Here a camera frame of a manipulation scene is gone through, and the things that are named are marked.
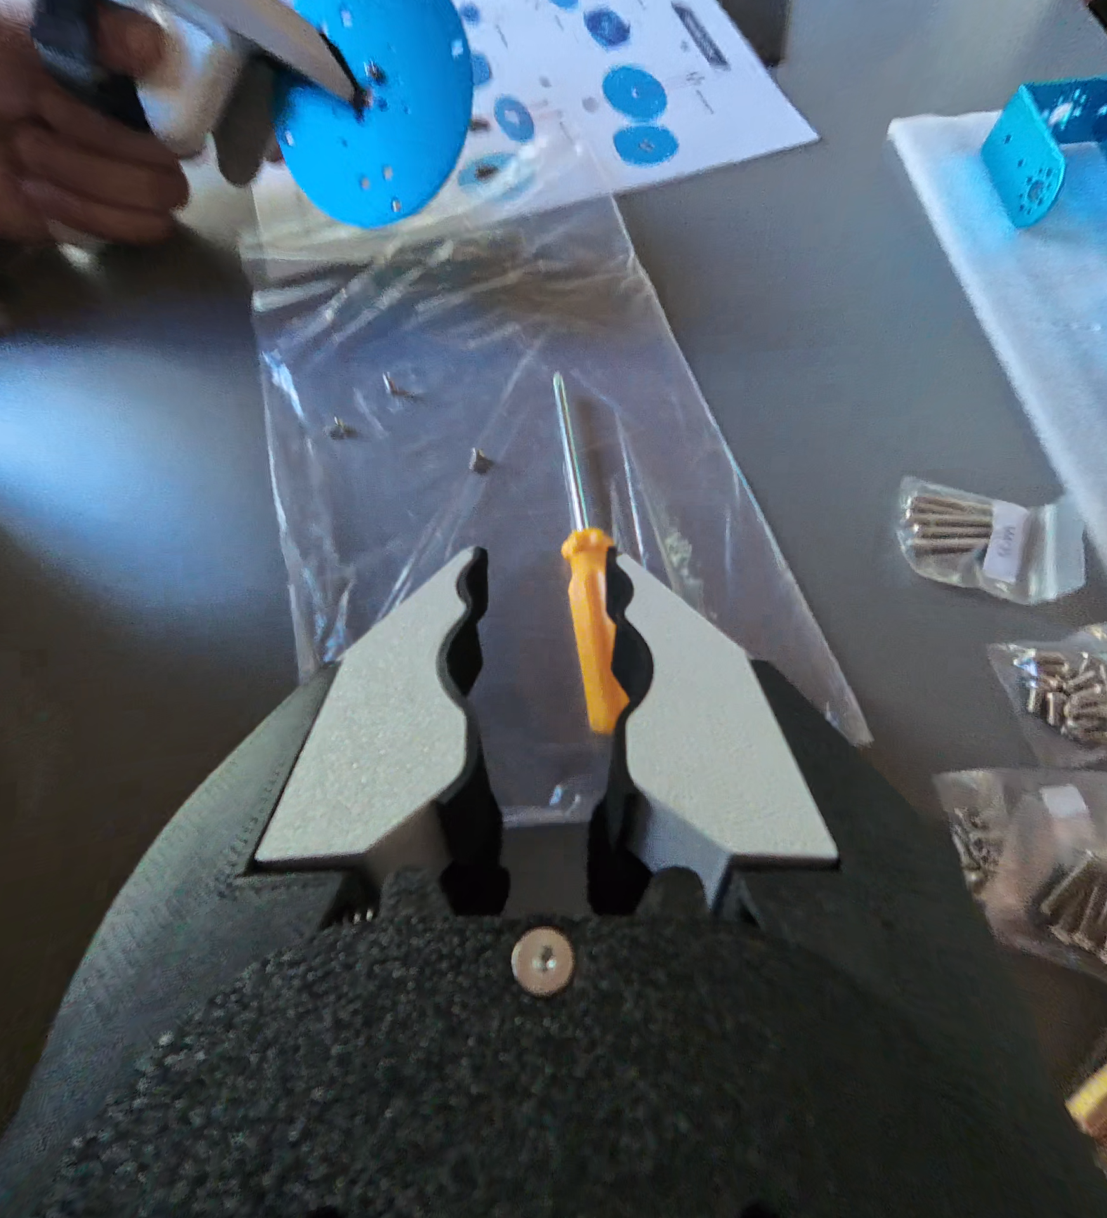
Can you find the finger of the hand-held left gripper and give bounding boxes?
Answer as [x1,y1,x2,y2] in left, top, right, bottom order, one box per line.
[160,0,369,106]

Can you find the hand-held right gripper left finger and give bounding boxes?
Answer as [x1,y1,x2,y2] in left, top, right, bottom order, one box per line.
[253,549,489,879]

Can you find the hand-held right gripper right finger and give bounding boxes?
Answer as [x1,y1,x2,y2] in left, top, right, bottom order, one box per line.
[610,556,840,917]

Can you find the blue round metal disc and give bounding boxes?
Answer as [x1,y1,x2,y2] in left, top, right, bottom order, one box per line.
[271,0,475,231]

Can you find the orange handle screwdriver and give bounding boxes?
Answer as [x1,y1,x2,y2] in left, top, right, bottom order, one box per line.
[550,371,632,736]

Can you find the grey desk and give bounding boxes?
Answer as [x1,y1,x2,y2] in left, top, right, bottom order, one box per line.
[0,0,1107,1049]

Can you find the person's left hand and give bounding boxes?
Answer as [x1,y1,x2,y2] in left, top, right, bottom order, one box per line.
[0,0,192,245]

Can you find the clear plastic bag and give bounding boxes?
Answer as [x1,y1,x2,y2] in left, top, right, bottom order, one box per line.
[248,185,873,832]

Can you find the pile of small screw bags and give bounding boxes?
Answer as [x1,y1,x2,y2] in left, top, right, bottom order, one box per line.
[895,476,1107,992]

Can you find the assembly guide booklet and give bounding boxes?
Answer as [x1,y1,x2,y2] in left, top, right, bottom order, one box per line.
[257,0,821,254]

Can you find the white foam sheet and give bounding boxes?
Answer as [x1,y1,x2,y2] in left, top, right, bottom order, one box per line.
[886,110,1107,672]

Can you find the large blue U bracket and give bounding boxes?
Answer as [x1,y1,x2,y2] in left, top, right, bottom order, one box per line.
[980,73,1107,231]

